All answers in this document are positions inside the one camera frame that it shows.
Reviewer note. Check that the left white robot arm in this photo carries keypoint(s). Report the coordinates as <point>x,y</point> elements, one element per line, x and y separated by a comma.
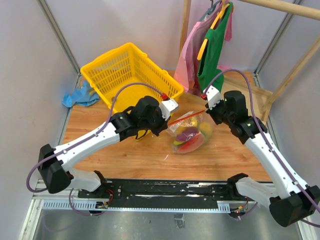
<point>57,163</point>

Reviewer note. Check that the yellow orange mango toy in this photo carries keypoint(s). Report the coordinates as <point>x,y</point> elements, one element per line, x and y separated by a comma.
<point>206,128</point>

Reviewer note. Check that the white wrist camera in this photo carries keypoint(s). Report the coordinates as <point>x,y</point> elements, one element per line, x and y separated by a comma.
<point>168,107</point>
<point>213,96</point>

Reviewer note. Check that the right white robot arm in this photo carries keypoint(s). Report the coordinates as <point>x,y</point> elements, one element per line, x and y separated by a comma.
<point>291,199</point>

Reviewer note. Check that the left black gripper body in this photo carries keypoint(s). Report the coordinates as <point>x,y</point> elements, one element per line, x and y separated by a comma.
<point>156,124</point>

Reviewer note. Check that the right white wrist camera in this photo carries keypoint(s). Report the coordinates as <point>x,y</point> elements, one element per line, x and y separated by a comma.
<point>213,96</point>

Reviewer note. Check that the watermelon slice toy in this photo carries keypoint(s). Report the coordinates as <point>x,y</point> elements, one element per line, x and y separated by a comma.
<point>192,144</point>

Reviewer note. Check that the green shirt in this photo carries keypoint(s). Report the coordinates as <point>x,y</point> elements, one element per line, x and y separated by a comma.
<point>210,50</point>

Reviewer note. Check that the pink shirt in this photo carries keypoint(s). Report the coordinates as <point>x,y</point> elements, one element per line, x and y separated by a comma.
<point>188,64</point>

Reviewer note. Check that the blue cloth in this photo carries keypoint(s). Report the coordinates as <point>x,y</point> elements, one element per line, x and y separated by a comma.
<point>84,96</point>

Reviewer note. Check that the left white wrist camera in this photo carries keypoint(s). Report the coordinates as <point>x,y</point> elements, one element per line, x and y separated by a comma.
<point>168,107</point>

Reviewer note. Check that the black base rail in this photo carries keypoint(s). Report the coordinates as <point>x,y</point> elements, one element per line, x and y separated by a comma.
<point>163,195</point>

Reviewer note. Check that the purple eggplant toy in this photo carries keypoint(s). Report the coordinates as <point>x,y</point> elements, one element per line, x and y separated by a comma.
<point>187,134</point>

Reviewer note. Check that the grey clothes hanger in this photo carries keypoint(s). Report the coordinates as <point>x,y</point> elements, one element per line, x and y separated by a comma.
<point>211,9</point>

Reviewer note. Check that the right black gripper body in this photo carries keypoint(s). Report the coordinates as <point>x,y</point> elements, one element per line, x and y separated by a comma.
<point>218,113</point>

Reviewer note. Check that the yellow plastic basket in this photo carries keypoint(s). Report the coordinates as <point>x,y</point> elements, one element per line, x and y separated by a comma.
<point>127,74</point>

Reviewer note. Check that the clear zip top bag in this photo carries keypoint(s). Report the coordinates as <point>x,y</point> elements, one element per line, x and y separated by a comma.
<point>182,123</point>

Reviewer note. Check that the wooden clothes rack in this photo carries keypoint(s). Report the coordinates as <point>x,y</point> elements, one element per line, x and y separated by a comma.
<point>259,99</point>

